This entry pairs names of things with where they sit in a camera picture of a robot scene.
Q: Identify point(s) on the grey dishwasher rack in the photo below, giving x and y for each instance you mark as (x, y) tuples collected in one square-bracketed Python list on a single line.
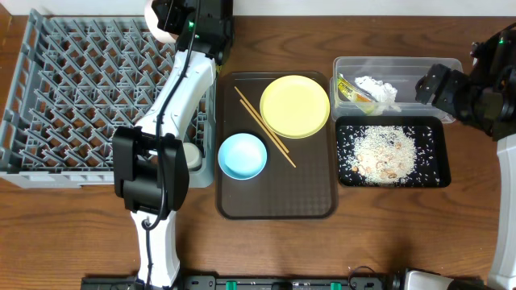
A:
[(76, 81)]

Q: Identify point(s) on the white cup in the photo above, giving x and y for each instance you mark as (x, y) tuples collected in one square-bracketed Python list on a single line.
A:
[(193, 156)]

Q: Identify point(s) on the rice food waste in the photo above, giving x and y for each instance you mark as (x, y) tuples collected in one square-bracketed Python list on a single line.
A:
[(387, 156)]

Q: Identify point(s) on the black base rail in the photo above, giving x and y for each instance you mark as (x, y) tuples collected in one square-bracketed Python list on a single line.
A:
[(360, 279)]

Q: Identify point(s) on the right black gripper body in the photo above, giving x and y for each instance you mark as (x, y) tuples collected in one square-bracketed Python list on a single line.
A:
[(455, 97)]

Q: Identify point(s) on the light blue bowl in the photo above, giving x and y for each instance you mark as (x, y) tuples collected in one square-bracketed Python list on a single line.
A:
[(242, 156)]

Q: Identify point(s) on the wooden chopstick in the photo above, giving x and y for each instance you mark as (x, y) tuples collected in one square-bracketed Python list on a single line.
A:
[(260, 118), (262, 126)]

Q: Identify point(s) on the clear plastic bin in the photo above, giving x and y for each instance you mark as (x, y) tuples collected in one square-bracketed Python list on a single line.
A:
[(402, 72)]

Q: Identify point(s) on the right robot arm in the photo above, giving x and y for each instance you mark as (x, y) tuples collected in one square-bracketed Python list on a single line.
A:
[(485, 100)]

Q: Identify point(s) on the green snack bar wrapper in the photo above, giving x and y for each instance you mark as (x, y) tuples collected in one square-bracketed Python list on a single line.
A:
[(363, 100)]

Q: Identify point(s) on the yellow plate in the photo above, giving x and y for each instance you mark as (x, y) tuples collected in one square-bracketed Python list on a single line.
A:
[(294, 106)]

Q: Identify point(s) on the dark brown serving tray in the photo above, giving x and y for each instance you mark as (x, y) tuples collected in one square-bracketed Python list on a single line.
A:
[(300, 185)]

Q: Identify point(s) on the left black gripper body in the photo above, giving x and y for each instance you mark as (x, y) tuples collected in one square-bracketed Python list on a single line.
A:
[(162, 10)]

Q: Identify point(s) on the white tissue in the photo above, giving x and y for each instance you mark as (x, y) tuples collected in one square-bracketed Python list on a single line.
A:
[(384, 93)]

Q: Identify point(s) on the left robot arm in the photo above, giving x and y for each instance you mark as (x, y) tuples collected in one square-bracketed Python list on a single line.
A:
[(151, 174)]

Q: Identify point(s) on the black waste tray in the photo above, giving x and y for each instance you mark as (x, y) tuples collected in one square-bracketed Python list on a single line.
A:
[(431, 122)]

